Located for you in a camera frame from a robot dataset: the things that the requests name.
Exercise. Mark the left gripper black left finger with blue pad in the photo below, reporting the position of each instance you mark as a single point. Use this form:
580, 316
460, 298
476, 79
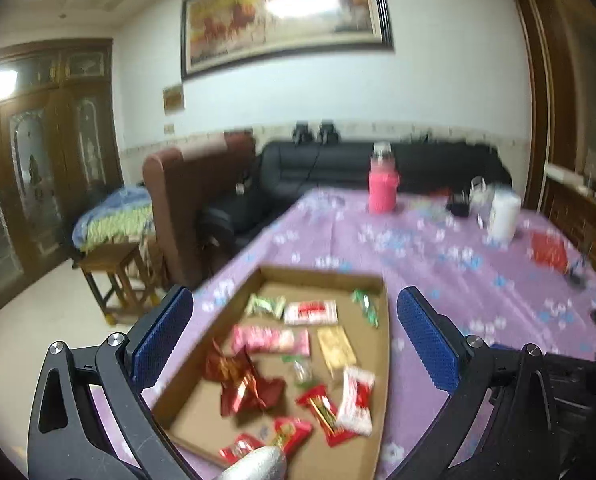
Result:
67, 439

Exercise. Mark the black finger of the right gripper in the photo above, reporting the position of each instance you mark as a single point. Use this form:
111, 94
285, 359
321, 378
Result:
266, 463

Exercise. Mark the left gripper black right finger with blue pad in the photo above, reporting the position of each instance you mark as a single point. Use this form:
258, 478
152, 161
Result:
456, 445

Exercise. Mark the dark red foil snack packet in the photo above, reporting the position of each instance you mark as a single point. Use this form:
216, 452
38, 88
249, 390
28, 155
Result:
251, 392

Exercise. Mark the clear green candy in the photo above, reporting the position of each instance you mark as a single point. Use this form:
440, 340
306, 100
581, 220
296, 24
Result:
302, 371

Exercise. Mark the white red snack packet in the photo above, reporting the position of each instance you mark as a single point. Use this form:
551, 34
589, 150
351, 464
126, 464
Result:
312, 312
354, 411

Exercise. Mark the dark red candy packet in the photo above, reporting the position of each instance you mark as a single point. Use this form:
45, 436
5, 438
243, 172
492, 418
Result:
220, 367

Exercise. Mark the pink long snack packet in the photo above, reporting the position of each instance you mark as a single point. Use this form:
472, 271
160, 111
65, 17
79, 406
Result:
272, 340

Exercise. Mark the tan biscuit packet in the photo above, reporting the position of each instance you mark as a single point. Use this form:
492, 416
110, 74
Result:
336, 349

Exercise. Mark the green white candy packet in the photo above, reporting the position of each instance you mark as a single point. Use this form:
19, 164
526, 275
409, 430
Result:
267, 307

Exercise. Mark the red green candy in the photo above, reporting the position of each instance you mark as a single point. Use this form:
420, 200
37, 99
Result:
239, 448

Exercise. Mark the brown cardboard tray box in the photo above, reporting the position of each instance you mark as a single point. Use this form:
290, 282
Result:
189, 406

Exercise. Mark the black small stand on table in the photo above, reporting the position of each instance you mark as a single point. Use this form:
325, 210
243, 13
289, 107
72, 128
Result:
575, 275

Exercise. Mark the purple floral tablecloth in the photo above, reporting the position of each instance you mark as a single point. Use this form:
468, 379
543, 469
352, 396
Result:
493, 291

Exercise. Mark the red gift packet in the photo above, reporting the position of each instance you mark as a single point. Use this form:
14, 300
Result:
549, 250

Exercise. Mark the wooden sideboard cabinet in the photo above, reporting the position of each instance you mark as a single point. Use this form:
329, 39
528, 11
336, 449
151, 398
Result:
571, 208

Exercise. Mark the wooden stool with cushion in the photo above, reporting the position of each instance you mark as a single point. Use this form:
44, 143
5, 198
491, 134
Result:
112, 252

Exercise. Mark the white plastic jar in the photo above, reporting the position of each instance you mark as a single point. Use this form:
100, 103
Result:
504, 213

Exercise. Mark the black pouch on table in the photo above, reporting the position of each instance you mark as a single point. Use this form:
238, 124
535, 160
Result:
458, 206

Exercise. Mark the clear glass cup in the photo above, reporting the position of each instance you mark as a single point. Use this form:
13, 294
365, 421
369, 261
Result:
480, 200

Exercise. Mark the black leather sofa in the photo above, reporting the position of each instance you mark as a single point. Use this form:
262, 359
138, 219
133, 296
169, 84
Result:
285, 171

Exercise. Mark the brown armchair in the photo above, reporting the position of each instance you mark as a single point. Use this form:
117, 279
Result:
181, 181

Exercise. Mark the pink thermos bottle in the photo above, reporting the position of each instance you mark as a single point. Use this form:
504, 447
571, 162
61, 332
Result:
383, 179

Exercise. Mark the dark wooden wardrobe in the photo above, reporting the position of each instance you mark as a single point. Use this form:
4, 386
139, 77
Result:
58, 151

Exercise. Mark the framed horse painting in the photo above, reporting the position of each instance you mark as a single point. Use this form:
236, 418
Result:
216, 34

